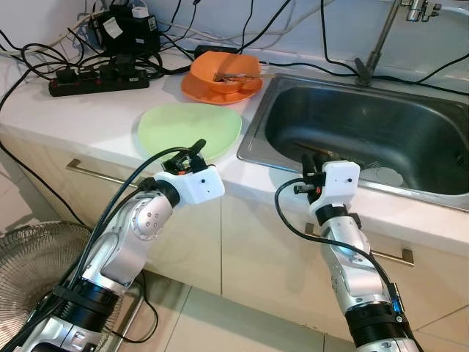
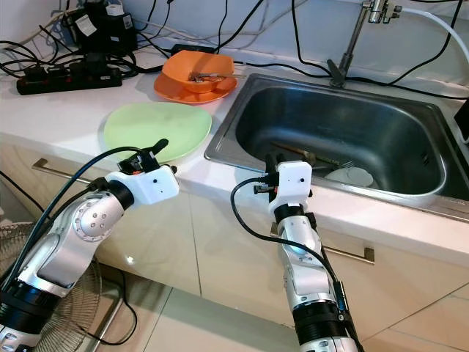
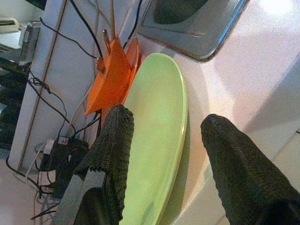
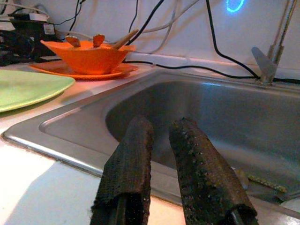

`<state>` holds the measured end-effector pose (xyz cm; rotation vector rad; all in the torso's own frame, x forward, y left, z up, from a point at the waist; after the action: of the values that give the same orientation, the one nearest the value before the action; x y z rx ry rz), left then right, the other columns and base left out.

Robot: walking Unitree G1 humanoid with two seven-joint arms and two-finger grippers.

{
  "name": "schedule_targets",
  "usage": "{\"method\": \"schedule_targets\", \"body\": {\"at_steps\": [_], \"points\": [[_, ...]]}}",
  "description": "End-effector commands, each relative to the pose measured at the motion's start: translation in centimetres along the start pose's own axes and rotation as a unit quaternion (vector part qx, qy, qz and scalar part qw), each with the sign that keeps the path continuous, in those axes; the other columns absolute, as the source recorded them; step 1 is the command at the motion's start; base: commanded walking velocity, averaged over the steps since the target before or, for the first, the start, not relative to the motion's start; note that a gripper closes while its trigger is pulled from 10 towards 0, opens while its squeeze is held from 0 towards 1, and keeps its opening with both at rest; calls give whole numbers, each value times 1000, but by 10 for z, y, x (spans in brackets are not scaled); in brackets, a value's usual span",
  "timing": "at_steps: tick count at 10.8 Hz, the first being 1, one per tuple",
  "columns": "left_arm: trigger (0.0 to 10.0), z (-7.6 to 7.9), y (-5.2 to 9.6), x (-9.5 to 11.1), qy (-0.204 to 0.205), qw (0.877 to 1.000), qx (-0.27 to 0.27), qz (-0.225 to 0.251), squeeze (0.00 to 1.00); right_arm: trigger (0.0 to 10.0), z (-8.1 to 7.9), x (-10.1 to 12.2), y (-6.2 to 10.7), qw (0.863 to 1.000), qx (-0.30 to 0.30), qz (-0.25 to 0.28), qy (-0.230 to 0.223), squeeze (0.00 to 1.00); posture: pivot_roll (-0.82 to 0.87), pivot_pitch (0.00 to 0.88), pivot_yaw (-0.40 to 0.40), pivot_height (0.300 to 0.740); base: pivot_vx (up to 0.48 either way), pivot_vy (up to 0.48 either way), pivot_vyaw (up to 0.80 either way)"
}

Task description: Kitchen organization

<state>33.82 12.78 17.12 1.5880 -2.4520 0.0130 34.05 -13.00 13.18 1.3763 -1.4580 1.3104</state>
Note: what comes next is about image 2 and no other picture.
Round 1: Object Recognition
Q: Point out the black power strip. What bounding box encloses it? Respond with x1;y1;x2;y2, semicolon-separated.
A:
16;62;124;96

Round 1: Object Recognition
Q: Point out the dark brown chopstick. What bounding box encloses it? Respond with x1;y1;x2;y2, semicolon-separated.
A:
267;142;317;159

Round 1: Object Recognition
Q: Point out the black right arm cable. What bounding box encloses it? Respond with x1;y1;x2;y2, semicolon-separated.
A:
229;177;356;331

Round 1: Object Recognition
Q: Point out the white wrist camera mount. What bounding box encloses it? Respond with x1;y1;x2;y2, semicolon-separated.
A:
114;164;181;208
270;161;314;213

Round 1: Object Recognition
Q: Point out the silver faucet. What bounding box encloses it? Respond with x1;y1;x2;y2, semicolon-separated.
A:
328;0;405;89

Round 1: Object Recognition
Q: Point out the metal floor fan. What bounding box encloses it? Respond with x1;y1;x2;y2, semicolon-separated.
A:
0;222;105;352

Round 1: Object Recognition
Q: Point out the white hose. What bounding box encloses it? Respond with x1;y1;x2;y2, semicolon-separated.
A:
402;6;469;58

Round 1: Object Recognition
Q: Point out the stainless steel sink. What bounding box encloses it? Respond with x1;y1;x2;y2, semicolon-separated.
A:
204;72;469;221

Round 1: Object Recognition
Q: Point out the orange plate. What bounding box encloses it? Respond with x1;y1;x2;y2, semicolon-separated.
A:
154;72;239;105

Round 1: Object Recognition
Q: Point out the black power adapter box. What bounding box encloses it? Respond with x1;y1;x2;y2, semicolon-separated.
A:
62;4;139;56

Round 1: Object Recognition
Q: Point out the long silver cabinet handle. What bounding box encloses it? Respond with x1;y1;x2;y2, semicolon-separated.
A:
271;222;376;265
32;159;111;184

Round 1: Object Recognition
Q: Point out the green plate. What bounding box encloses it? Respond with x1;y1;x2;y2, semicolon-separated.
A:
103;101;213;164

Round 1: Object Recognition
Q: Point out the black power brick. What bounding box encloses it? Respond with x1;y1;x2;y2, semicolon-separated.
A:
171;44;217;58

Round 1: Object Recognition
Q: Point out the white bowl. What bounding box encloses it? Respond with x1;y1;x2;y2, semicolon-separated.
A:
326;166;376;188

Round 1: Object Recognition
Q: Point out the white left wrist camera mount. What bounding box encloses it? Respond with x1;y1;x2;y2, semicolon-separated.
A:
114;164;181;208

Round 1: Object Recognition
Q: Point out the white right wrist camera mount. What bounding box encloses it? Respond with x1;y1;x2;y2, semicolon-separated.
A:
270;161;314;213

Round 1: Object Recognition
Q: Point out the cream sink cabinet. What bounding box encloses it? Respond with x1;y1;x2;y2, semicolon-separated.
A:
0;139;469;347

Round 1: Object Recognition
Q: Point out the orange bowl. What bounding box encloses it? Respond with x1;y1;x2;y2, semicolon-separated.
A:
161;51;235;95

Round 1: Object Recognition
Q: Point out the light wooden chopstick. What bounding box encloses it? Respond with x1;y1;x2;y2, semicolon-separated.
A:
188;70;244;80
188;73;241;82

